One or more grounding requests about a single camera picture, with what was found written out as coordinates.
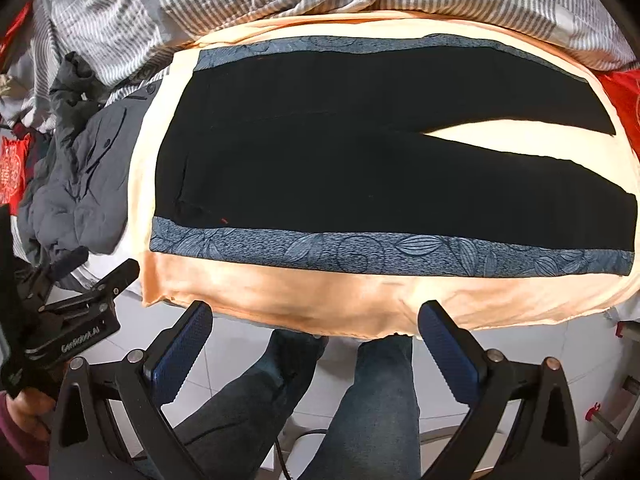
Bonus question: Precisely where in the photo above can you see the person's left hand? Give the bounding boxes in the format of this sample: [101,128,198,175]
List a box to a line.
[0,387,57,442]

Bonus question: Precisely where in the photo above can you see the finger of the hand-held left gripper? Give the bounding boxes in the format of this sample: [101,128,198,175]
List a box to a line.
[27,246,90,288]
[39,259,141,312]

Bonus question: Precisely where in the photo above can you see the person's left forearm purple sleeve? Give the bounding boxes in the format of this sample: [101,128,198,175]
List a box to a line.
[0,407,51,480]

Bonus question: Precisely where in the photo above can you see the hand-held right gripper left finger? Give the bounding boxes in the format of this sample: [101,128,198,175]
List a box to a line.
[49,301,214,480]

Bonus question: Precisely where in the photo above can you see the black pants with blue band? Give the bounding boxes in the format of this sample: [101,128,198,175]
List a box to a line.
[148,34,636,278]

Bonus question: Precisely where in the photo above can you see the dark grey jacket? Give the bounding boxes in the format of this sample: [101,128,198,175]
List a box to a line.
[14,51,157,292]

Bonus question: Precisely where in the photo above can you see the red printed cloth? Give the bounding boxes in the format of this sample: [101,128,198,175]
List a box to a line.
[0,0,37,63]
[596,69,640,137]
[0,134,32,207]

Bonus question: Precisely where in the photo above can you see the person's left leg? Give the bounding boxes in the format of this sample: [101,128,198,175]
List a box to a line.
[132,329,330,480]

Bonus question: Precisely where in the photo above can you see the grey striped duvet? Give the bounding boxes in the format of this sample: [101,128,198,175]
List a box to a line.
[30,0,640,126]

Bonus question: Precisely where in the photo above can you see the metal frame with red clips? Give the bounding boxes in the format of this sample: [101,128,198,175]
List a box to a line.
[585,305,640,448]

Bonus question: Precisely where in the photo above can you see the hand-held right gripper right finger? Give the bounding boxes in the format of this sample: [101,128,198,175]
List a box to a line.
[418,300,582,480]

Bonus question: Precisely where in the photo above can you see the person's right leg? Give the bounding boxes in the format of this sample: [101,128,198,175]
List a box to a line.
[299,332,422,480]

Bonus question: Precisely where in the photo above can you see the person's leg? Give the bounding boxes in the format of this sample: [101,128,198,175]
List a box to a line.
[299,332,422,480]
[132,329,330,480]

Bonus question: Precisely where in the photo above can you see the black cable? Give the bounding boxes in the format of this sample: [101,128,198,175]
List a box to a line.
[272,427,331,480]

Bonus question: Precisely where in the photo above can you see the peach bed sheet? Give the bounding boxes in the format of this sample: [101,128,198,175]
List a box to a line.
[131,9,640,347]

